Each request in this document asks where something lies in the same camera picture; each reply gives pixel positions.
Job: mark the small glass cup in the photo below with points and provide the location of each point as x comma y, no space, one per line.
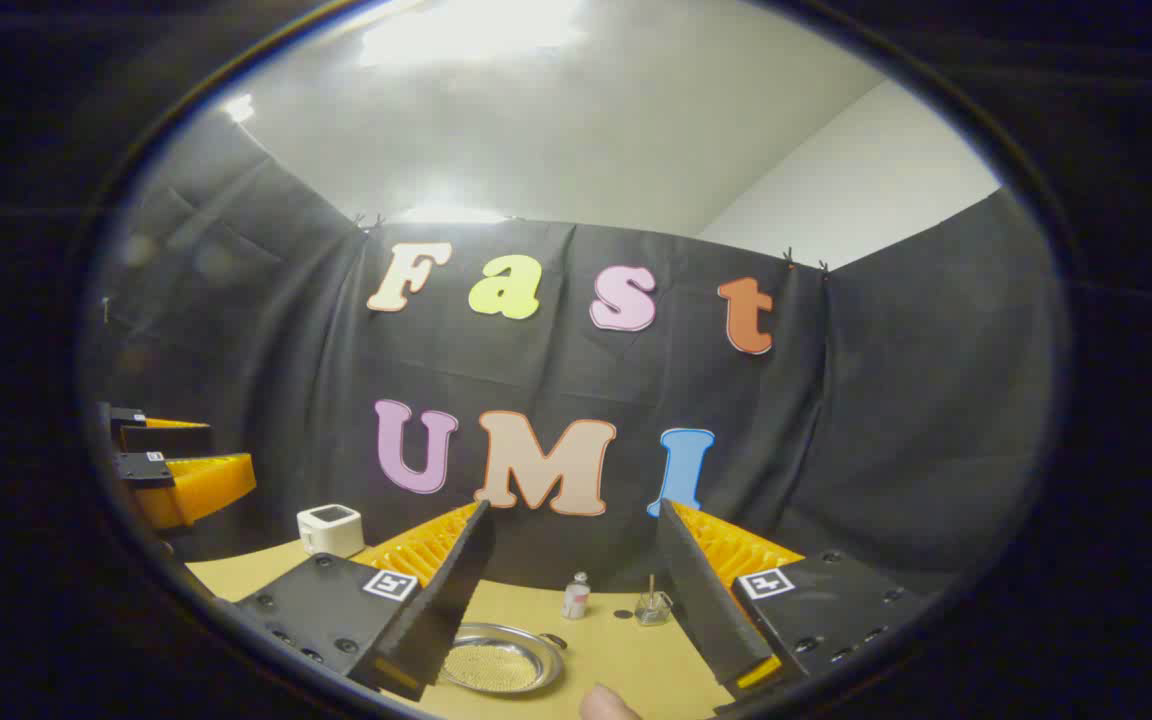
653,610

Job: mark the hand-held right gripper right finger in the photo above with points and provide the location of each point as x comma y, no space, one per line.
706,610

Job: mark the pile of yellow soybeans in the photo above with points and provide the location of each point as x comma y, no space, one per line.
496,668

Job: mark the white plastic bottle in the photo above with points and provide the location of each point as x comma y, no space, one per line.
576,598

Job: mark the white toaster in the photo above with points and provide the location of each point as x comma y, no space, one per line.
331,530

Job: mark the stainless steel pot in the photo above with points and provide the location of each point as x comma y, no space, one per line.
496,632

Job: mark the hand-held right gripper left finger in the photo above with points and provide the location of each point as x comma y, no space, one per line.
446,610

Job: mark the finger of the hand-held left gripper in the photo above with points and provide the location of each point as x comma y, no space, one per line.
171,438
201,490

